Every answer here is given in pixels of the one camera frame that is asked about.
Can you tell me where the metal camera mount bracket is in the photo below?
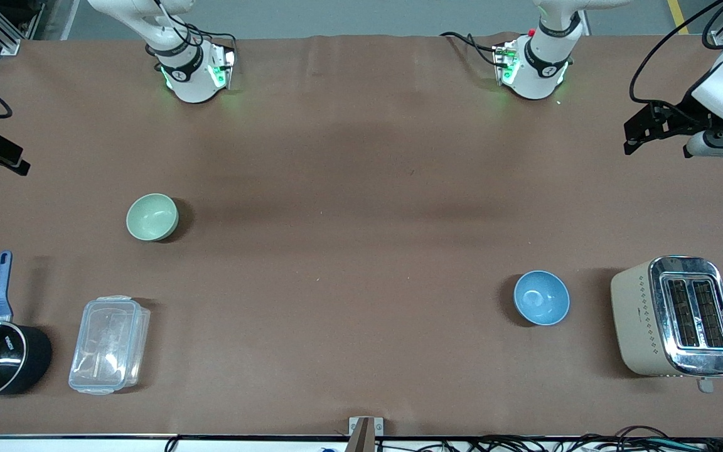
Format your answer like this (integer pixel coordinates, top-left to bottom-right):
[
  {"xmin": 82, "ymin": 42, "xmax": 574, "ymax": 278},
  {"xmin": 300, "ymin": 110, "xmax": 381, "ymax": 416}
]
[{"xmin": 348, "ymin": 416, "xmax": 385, "ymax": 452}]

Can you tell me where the black saucepan with blue handle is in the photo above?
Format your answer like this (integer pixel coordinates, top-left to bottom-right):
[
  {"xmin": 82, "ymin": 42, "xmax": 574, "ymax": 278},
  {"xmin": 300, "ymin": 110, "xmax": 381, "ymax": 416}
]
[{"xmin": 0, "ymin": 250, "xmax": 53, "ymax": 400}]

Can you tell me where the black cable bundle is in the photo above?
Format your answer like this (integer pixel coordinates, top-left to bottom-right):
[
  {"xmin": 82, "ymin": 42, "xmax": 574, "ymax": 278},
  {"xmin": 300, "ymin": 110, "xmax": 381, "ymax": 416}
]
[{"xmin": 462, "ymin": 426, "xmax": 723, "ymax": 452}]

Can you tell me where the pale green bowl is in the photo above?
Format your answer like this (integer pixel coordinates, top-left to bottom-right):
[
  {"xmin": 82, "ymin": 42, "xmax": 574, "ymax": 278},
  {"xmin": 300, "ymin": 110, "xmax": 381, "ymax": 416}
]
[{"xmin": 126, "ymin": 193, "xmax": 179, "ymax": 242}]

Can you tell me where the cream and chrome toaster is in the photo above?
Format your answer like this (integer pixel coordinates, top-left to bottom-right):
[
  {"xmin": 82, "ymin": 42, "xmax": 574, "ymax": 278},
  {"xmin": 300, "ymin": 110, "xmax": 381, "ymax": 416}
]
[{"xmin": 610, "ymin": 255, "xmax": 723, "ymax": 394}]

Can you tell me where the clear plastic food container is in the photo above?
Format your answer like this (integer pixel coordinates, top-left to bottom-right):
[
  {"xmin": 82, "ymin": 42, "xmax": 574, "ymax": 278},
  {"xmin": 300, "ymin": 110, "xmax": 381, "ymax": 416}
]
[{"xmin": 68, "ymin": 295, "xmax": 151, "ymax": 396}]

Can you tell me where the brown table cover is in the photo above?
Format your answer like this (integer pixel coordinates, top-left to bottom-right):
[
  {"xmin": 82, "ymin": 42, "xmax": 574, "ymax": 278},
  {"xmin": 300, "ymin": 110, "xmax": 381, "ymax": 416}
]
[{"xmin": 0, "ymin": 35, "xmax": 723, "ymax": 438}]

